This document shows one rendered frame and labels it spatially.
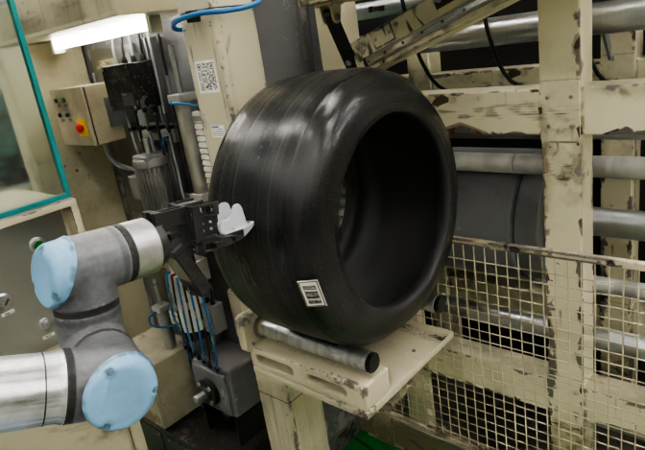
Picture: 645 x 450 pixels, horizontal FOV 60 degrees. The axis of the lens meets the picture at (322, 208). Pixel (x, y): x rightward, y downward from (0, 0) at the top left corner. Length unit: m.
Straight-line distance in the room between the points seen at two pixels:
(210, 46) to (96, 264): 0.67
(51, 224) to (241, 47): 0.65
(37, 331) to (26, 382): 0.88
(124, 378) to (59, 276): 0.17
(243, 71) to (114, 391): 0.85
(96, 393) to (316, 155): 0.53
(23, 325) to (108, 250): 0.77
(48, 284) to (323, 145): 0.49
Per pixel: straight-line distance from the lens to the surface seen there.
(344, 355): 1.24
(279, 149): 1.02
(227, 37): 1.34
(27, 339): 1.60
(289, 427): 1.69
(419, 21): 1.44
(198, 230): 0.93
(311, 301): 1.04
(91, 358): 0.75
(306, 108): 1.05
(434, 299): 1.40
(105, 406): 0.74
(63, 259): 0.82
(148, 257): 0.87
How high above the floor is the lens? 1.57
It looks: 17 degrees down
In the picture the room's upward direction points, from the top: 9 degrees counter-clockwise
